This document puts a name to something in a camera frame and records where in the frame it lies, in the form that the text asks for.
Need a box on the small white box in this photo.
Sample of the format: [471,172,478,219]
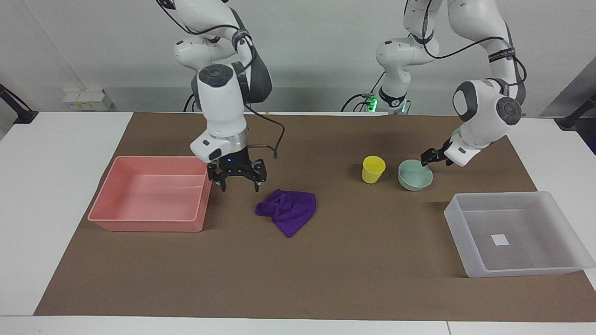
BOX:
[62,88,113,112]

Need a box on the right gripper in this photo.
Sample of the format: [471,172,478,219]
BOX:
[208,148,267,193]

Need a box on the pale green bowl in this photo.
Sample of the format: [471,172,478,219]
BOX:
[398,159,434,192]

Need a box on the clear plastic box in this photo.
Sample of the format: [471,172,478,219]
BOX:
[443,191,596,279]

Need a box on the purple cloth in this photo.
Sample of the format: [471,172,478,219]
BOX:
[255,188,318,239]

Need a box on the black stand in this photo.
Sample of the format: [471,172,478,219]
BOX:
[556,92,596,131]
[0,83,39,125]

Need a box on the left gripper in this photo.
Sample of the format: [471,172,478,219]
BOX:
[435,138,456,167]

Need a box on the pink plastic bin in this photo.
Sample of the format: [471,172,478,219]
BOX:
[88,155,214,233]

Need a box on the yellow plastic cup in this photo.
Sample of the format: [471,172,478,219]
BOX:
[362,156,387,185]

